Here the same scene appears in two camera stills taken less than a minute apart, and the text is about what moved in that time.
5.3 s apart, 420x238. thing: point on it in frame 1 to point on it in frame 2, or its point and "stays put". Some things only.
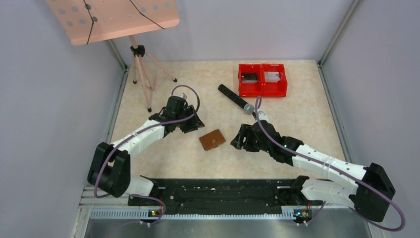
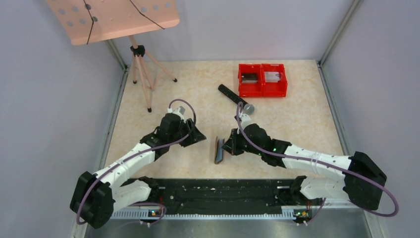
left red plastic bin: (250, 80) stays put
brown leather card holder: (212, 140) to (219, 150)
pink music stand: (88, 21) stays put
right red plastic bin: (274, 80) stays put
